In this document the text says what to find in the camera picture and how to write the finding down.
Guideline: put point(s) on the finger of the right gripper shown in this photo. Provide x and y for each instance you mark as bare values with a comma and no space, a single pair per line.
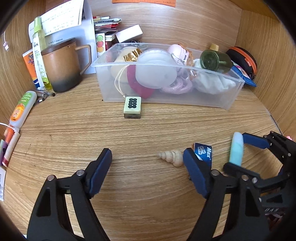
256,141
237,171

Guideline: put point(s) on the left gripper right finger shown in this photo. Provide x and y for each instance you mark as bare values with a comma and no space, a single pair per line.
246,219

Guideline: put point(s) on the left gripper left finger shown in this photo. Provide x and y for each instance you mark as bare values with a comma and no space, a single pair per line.
50,219

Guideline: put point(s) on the teal silicone tube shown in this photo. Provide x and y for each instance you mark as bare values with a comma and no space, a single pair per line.
237,148

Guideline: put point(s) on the spiral seashell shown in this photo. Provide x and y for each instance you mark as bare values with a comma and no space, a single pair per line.
175,157

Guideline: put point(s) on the white drawstring cloth pouch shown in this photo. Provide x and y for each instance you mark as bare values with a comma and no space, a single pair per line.
211,83

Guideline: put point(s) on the pink round compact case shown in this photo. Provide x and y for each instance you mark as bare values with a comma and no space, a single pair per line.
181,55

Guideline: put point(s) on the white round lidded jar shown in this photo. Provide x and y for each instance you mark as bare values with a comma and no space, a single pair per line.
155,69

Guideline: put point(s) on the cream slime plastic jar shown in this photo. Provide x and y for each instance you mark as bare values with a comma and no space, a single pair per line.
115,69

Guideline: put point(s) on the blue Max staple box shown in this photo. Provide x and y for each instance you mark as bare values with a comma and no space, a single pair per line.
203,153

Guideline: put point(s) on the white barcode label card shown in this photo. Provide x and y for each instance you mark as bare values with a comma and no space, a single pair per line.
2,182

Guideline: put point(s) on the black orange zip case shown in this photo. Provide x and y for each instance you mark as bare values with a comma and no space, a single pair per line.
244,59

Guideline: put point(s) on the orange white lip balm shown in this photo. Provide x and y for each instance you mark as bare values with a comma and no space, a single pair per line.
11,137

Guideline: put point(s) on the yellow small lotion bottle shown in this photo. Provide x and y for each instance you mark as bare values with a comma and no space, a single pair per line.
214,47

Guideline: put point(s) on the mahjong tile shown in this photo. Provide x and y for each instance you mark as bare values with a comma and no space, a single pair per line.
132,107

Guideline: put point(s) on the clear plastic storage bin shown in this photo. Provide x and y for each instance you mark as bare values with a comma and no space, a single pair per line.
180,92

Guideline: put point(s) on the white orange lotion tube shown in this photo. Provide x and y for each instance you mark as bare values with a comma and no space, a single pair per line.
22,109

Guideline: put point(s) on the metal nail clippers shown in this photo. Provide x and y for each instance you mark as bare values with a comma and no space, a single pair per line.
43,94

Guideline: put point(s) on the brown ceramic lidded mug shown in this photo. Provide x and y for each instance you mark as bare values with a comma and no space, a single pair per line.
62,64

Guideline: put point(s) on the orange sunscreen tube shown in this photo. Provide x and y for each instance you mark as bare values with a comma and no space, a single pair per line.
29,62

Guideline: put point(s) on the white cardboard box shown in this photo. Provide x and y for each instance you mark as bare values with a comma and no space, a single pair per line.
129,34

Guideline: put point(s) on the orange sticky note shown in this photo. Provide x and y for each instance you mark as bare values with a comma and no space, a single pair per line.
171,3

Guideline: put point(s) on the green spray sanitizer bottle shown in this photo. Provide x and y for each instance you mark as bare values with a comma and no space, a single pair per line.
39,44

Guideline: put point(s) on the fruit sticker sheet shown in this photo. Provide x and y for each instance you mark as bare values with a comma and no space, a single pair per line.
100,43

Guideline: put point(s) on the stack of booklets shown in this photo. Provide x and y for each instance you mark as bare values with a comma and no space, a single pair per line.
107,25

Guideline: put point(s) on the white paper stand holder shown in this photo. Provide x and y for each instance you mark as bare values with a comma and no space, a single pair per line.
72,19

